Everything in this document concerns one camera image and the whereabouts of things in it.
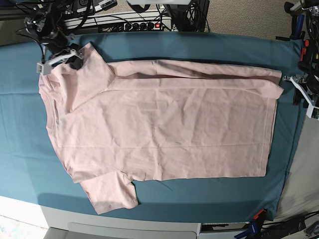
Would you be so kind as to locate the black power strip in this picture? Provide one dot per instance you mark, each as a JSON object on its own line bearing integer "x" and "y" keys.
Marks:
{"x": 133, "y": 27}

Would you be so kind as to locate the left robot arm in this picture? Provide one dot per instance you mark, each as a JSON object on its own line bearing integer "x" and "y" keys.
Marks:
{"x": 305, "y": 26}

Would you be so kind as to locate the blue handled clamp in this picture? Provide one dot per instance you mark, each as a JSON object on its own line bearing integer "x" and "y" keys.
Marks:
{"x": 296, "y": 12}

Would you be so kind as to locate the pink T-shirt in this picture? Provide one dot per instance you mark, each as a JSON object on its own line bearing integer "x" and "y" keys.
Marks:
{"x": 113, "y": 123}

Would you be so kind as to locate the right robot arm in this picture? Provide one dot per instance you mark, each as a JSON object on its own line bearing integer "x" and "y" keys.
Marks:
{"x": 45, "y": 26}

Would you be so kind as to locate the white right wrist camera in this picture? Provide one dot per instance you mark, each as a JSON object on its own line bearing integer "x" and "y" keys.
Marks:
{"x": 43, "y": 68}

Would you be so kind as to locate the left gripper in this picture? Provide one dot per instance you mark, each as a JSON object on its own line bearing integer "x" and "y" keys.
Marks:
{"x": 311, "y": 86}

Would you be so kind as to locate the teal table cloth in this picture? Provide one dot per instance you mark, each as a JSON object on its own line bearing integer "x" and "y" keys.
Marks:
{"x": 30, "y": 170}

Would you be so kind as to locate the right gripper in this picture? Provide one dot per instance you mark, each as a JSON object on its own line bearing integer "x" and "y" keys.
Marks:
{"x": 63, "y": 51}

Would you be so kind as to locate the blue clamp bottom right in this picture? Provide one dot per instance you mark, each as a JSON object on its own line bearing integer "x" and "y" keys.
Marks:
{"x": 254, "y": 228}

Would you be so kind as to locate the orange black clamp top right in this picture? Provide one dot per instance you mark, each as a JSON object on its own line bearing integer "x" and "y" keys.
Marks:
{"x": 306, "y": 44}

